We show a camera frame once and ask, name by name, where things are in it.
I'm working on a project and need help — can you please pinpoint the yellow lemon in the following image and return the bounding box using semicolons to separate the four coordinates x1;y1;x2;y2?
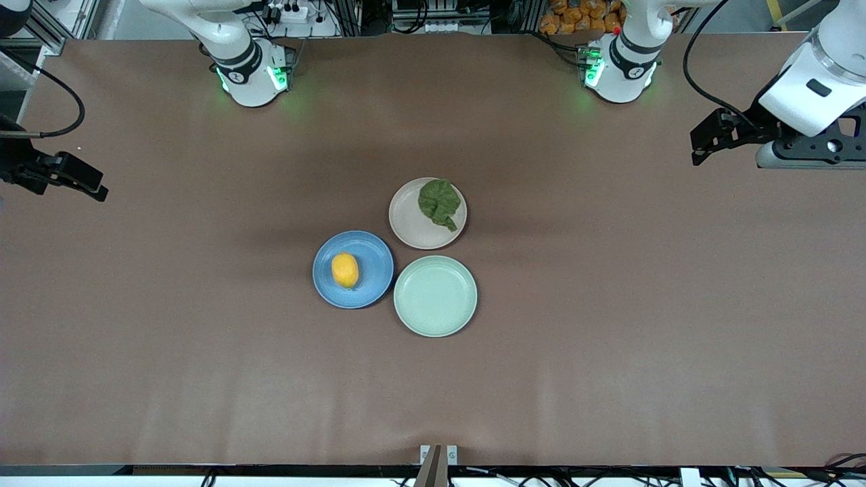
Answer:
332;252;360;289

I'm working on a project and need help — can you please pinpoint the green lettuce leaf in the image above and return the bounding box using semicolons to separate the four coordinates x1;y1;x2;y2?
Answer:
417;179;464;233

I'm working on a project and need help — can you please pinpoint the bag of orange fruit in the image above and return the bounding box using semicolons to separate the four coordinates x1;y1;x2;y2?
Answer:
539;0;623;36

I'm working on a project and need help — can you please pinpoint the white power strip with plugs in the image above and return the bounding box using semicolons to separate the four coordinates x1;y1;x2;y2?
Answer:
263;2;311;22

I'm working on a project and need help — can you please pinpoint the blue plate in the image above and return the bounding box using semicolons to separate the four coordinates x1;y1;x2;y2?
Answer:
312;231;394;310

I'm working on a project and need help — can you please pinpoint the light green plate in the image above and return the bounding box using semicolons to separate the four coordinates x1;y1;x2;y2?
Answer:
393;255;478;338

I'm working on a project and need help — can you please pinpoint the beige plate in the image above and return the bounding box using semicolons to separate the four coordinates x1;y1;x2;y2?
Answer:
388;177;468;250

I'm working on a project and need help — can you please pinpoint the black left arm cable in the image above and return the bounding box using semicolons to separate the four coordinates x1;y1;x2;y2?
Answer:
682;0;762;129

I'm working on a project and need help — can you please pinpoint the aluminium frame profile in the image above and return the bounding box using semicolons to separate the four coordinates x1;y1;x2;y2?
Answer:
24;0;102;57

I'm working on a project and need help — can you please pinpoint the black base cable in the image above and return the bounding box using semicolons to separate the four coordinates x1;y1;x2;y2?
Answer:
531;30;589;68

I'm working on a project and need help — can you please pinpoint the black cable bundle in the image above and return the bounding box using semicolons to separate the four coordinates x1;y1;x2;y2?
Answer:
820;452;866;485

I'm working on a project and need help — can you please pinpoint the small metal bracket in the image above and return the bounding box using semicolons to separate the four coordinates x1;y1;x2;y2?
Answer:
419;444;459;467

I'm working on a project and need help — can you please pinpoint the brown camera pole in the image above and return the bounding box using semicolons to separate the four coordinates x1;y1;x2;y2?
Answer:
414;444;449;487

